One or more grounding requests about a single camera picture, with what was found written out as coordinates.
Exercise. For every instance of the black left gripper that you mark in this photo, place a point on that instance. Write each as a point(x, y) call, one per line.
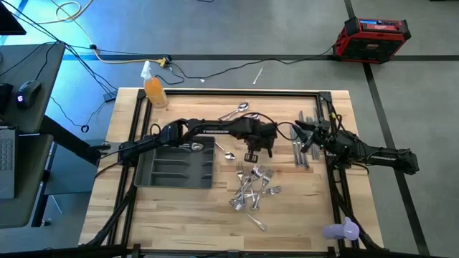
point(254, 134)

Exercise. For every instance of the yellow power plug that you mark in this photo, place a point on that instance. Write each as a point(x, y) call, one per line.
point(163, 62)

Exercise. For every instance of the silver metal spoon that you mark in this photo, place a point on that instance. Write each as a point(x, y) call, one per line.
point(243, 106)
point(229, 156)
point(196, 146)

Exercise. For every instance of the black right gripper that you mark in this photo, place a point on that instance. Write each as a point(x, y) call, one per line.
point(330, 141)

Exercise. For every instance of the black flat panel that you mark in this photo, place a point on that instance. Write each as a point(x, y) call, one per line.
point(10, 18)

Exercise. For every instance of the silver metal knife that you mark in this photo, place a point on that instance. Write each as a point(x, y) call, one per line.
point(296, 157)
point(305, 163)
point(312, 156)
point(317, 155)

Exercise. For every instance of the grey plastic cutlery tray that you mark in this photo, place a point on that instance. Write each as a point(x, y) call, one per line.
point(172, 172)

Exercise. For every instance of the lavender plastic object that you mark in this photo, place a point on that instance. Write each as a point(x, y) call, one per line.
point(344, 231)

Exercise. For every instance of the black power adapter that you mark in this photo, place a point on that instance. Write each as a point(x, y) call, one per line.
point(110, 96)

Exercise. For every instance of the white plastic strip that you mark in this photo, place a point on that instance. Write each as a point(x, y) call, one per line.
point(257, 76)

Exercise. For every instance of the black computer mouse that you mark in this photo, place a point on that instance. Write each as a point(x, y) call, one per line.
point(28, 91)

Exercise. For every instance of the dark grey desk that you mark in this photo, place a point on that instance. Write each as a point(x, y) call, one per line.
point(46, 71)

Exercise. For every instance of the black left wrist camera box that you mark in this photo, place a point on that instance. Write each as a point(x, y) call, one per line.
point(270, 134)

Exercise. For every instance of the black aluminium table frame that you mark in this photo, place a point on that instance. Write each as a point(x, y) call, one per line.
point(233, 92)

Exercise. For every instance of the grey side platform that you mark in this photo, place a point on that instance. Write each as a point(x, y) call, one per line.
point(71, 172)

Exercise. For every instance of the orange liquid spray bottle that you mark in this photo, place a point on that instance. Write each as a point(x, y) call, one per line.
point(156, 93)

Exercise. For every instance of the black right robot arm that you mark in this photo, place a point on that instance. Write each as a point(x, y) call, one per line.
point(387, 157)

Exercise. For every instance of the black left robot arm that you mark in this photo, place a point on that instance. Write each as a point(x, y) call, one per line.
point(215, 129)

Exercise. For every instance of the grey laptop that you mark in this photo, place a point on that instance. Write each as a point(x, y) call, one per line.
point(7, 161)

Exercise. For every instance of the red black jobsite radio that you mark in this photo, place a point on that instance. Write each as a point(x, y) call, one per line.
point(373, 43)

